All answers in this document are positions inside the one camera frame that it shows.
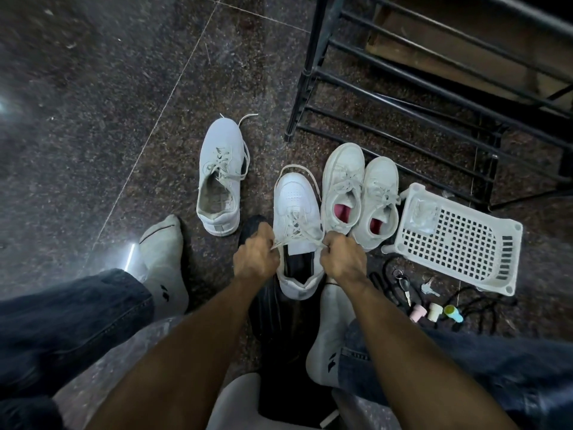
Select black cord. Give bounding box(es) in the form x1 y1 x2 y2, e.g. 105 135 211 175
452 285 519 337

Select person's right forearm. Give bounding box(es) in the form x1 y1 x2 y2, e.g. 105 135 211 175
333 278 520 430

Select grey left sock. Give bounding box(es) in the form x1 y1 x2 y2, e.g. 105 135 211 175
138 214 190 321

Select person's left hand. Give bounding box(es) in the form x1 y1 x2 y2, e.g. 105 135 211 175
233 234 281 283

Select blue jeans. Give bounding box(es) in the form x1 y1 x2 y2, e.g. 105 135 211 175
0 268 573 430

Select black metal shoe rack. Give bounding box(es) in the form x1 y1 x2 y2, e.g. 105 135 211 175
284 0 573 214

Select clear plastic wrapper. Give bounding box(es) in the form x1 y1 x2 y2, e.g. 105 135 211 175
409 197 442 236

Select white plastic basket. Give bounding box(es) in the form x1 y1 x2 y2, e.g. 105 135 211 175
382 182 523 297

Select person's left forearm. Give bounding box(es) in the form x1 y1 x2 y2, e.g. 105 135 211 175
87 274 278 430

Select grey right sock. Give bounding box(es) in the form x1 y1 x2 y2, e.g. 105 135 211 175
305 284 357 391

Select black-headed key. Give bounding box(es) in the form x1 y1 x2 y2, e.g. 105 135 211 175
394 269 413 307

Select black glossy shoe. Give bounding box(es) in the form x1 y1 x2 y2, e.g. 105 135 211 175
237 214 287 336

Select black strap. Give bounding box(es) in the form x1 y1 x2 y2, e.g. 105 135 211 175
368 259 406 307

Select grey sock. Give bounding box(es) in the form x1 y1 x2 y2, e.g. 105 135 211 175
305 284 357 391
138 214 190 321

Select white shirt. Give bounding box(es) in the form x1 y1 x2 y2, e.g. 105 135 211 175
206 373 266 430

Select white sneaker with dark stripe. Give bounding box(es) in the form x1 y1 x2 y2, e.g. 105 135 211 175
196 113 259 238

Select white sneaker with pink insole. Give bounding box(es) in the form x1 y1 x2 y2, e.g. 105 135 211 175
321 142 366 235
351 156 402 252

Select white perforated-toe sneaker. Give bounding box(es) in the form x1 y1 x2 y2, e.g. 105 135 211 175
270 164 326 301

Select person's right hand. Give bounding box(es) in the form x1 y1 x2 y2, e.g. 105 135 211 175
319 232 369 287

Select brown wooden board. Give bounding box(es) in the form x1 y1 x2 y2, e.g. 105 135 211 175
365 0 573 113

